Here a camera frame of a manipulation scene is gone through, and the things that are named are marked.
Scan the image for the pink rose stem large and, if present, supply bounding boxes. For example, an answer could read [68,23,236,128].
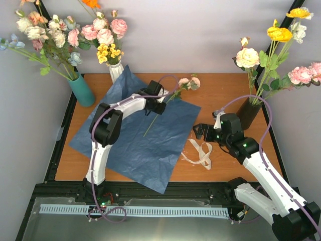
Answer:
[265,62,320,99]

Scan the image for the mixed flowers in teal vase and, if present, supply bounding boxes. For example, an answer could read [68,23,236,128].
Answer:
[1,1,82,81]

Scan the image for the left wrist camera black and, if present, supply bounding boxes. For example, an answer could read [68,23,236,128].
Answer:
[145,80,164,96]

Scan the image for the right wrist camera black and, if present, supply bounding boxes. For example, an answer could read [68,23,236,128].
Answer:
[220,113,244,135]

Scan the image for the pink yellow flowers white vase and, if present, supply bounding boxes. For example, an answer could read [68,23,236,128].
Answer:
[77,0,128,66]

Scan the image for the black cylinder table edge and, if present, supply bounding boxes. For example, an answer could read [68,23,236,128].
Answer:
[236,97,262,130]

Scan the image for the peach rose stem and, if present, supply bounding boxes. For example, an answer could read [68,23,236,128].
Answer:
[232,37,260,94]

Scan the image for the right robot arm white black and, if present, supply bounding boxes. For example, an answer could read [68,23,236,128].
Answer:
[193,122,320,240]

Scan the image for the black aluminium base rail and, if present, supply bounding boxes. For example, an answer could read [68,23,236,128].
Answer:
[32,181,240,206]

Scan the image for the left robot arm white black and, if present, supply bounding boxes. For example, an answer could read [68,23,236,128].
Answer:
[84,88,169,202]

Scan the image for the black frame post right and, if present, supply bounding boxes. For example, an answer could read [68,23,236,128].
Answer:
[252,0,306,78]

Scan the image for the cream printed ribbon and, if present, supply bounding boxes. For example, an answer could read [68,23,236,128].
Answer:
[181,139,213,170]

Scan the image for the black frame post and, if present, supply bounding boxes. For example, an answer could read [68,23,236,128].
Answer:
[252,0,306,78]
[34,0,52,21]

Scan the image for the pink yellow flower bouquet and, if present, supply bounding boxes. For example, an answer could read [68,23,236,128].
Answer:
[143,73,201,138]

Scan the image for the white flower stem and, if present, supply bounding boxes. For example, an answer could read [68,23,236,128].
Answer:
[255,6,314,103]

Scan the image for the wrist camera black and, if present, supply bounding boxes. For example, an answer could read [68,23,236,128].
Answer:
[145,80,164,96]
[220,113,244,135]

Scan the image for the teal cylindrical vase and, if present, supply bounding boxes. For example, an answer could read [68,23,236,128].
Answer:
[68,71,96,107]

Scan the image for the blue paper bouquet wrapper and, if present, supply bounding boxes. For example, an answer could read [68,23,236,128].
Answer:
[69,65,201,194]

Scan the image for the white ribbed vase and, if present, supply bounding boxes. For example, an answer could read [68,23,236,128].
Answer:
[109,60,124,83]

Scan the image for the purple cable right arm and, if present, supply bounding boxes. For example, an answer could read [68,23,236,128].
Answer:
[215,94,321,236]

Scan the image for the black frame post left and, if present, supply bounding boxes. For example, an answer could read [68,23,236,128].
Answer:
[34,0,52,21]

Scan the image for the light blue slotted cable duct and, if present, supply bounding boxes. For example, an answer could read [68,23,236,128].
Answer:
[39,204,229,219]

